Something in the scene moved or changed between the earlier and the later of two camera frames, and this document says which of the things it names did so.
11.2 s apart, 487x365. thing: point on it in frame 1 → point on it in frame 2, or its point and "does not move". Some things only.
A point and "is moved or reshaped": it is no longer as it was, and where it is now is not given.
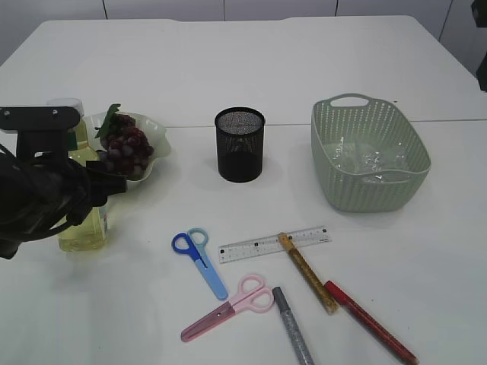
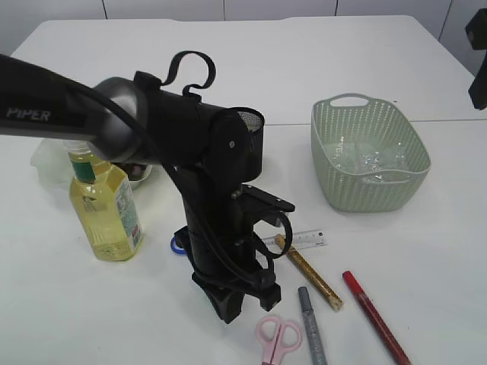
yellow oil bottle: [92, 233] is moved or reshaped
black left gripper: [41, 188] → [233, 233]
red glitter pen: [368, 323] → [375, 318]
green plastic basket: [369, 153] does not move
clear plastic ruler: [267, 245] does not move
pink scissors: [251, 296] → [273, 350]
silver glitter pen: [293, 327] → [312, 331]
